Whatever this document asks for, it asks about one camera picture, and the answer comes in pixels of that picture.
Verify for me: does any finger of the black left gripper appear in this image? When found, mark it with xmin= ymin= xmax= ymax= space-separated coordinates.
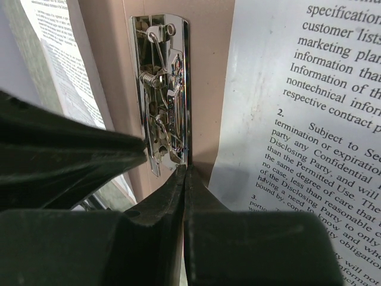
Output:
xmin=1 ymin=92 xmax=146 ymax=210

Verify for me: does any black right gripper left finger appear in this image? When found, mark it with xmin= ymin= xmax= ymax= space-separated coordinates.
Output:
xmin=1 ymin=166 xmax=186 ymax=285

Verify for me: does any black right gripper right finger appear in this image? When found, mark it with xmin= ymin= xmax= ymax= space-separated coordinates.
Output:
xmin=184 ymin=166 xmax=344 ymax=285

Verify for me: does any printed white paper sheet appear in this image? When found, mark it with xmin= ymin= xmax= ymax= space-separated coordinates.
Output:
xmin=19 ymin=0 xmax=135 ymax=209

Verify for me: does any metal folder clip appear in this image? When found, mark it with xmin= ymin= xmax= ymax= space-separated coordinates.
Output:
xmin=129 ymin=14 xmax=192 ymax=176

